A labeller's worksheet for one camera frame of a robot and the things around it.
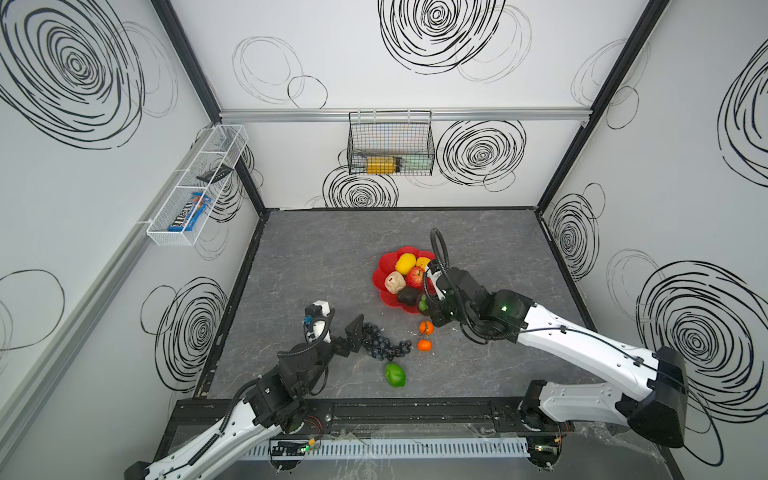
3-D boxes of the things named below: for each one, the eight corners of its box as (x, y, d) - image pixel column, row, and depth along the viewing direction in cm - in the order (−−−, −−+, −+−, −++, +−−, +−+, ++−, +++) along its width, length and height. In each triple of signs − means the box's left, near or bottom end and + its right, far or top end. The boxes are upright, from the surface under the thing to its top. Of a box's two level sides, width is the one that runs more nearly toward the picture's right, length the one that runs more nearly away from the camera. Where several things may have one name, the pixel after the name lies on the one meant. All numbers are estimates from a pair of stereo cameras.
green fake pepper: (384, 386, 80) (384, 383, 77) (384, 367, 83) (384, 363, 80) (405, 386, 80) (405, 383, 77) (404, 367, 83) (405, 363, 80)
